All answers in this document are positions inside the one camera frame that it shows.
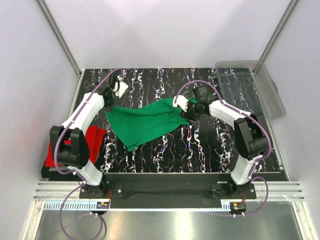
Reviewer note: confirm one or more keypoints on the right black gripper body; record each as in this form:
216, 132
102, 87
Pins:
193, 113

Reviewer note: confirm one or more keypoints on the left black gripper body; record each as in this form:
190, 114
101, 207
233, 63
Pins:
109, 103

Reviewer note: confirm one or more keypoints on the green t shirt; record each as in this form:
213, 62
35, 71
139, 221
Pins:
135, 127

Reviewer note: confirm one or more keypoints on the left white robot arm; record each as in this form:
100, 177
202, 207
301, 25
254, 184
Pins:
69, 148

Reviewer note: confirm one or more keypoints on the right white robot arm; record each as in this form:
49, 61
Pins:
252, 140

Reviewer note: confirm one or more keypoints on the black marbled table mat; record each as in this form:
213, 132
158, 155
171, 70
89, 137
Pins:
206, 146

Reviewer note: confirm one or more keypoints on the red folded t shirt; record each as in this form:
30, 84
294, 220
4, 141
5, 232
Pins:
94, 137

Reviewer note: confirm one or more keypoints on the clear plastic bin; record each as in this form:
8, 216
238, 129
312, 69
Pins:
247, 85

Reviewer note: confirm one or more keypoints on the grey folded t shirt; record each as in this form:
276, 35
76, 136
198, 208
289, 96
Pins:
52, 169

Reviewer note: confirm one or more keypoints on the black folded t shirt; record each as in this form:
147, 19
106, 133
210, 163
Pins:
55, 176

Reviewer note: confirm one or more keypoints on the right orange connector box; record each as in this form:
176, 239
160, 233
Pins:
238, 206

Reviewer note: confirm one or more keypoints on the orange connector box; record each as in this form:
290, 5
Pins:
103, 205
238, 206

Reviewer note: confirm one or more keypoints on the left orange connector box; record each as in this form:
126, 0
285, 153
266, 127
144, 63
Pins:
103, 205

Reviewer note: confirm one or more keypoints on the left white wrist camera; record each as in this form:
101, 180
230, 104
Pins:
120, 88

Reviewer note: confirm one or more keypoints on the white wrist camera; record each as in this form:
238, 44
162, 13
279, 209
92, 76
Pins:
180, 101
120, 88

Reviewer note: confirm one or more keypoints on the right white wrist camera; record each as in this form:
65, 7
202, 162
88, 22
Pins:
180, 101

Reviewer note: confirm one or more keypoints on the left aluminium frame post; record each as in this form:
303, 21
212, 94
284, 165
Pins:
44, 8

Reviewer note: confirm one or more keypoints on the aluminium frame post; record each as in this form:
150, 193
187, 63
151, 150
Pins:
44, 8
290, 9

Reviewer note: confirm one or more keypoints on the aluminium frame rail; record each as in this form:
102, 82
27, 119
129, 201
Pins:
274, 190

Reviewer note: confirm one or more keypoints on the right aluminium frame post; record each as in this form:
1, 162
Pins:
290, 9

